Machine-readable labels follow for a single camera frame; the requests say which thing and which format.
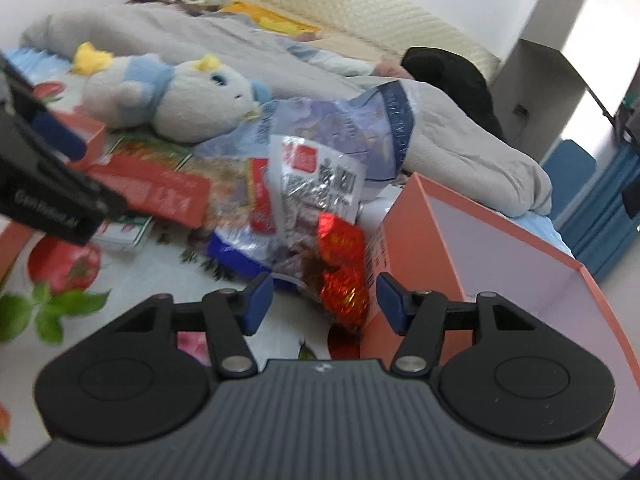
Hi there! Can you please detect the shiny red foil packet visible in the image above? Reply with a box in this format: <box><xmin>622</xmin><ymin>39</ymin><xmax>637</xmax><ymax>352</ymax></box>
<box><xmin>317</xmin><ymin>212</ymin><xmax>369</xmax><ymax>332</ymax></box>

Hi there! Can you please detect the dark red snack packet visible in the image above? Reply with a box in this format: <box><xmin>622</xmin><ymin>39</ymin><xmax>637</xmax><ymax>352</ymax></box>
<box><xmin>87</xmin><ymin>155</ymin><xmax>210</xmax><ymax>229</ymax></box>

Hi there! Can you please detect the white shrimp snack bag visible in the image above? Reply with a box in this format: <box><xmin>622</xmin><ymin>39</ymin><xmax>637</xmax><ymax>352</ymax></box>
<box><xmin>268</xmin><ymin>134</ymin><xmax>366</xmax><ymax>256</ymax></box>

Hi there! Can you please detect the green label snack bag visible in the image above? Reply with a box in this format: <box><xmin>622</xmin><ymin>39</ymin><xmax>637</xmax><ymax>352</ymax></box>
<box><xmin>89</xmin><ymin>134</ymin><xmax>208</xmax><ymax>252</ymax></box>

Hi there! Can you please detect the pink shallow box lid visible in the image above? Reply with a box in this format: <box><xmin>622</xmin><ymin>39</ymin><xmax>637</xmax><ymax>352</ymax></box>
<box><xmin>1</xmin><ymin>110</ymin><xmax>108</xmax><ymax>275</ymax></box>

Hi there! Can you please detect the pink deep box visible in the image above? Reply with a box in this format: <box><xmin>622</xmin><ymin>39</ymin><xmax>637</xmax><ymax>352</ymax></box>
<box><xmin>359</xmin><ymin>171</ymin><xmax>640</xmax><ymax>386</ymax></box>

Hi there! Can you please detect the fruit print bed sheet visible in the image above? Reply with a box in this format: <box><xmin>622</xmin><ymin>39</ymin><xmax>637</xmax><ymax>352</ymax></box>
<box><xmin>0</xmin><ymin>44</ymin><xmax>576</xmax><ymax>461</ymax></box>

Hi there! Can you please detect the red label pastry packet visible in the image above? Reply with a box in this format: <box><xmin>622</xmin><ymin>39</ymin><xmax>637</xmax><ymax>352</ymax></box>
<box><xmin>183</xmin><ymin>157</ymin><xmax>276</xmax><ymax>278</ymax></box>

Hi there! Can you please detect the white blue plush toy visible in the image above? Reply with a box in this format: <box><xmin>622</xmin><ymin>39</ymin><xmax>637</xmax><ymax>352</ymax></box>
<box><xmin>73</xmin><ymin>42</ymin><xmax>271</xmax><ymax>144</ymax></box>

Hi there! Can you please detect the grey blanket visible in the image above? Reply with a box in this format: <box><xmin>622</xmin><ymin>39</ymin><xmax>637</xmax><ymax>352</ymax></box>
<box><xmin>20</xmin><ymin>4</ymin><xmax>552</xmax><ymax>217</ymax></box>

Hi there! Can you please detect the blue plastic tissue bag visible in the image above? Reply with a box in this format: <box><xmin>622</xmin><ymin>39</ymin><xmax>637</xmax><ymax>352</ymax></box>
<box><xmin>194</xmin><ymin>81</ymin><xmax>416</xmax><ymax>202</ymax></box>

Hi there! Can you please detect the blue curtain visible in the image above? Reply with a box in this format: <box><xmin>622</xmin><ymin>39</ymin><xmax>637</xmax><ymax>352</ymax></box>
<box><xmin>560</xmin><ymin>144</ymin><xmax>639</xmax><ymax>283</ymax></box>

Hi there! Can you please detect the blue chair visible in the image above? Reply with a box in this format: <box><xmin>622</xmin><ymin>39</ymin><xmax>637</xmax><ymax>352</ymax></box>
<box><xmin>542</xmin><ymin>140</ymin><xmax>597</xmax><ymax>221</ymax></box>

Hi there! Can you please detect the yellow pillow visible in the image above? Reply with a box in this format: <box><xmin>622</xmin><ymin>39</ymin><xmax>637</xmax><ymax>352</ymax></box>
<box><xmin>220</xmin><ymin>0</ymin><xmax>321</xmax><ymax>37</ymax></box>

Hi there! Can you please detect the black clothing pile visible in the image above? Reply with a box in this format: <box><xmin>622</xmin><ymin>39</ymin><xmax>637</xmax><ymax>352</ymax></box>
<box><xmin>400</xmin><ymin>47</ymin><xmax>506</xmax><ymax>141</ymax></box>

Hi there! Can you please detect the cream padded headboard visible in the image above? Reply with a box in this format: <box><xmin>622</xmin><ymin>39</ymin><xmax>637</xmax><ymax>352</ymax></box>
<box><xmin>245</xmin><ymin>0</ymin><xmax>501</xmax><ymax>81</ymax></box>

